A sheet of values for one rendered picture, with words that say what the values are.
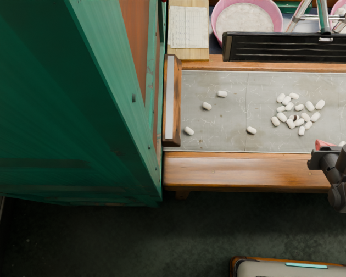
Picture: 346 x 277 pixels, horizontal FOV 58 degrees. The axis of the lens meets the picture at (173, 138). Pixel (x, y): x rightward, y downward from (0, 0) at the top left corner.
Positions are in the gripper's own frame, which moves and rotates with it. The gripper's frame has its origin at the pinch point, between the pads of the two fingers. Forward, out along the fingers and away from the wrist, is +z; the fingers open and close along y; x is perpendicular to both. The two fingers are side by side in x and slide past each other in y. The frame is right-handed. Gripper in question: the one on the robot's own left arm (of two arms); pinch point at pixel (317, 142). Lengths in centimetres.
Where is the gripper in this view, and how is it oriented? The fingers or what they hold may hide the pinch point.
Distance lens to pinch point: 105.0
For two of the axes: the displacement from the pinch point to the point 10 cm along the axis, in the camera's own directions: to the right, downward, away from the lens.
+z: 0.2, -5.6, 8.3
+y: -10.0, -0.1, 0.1
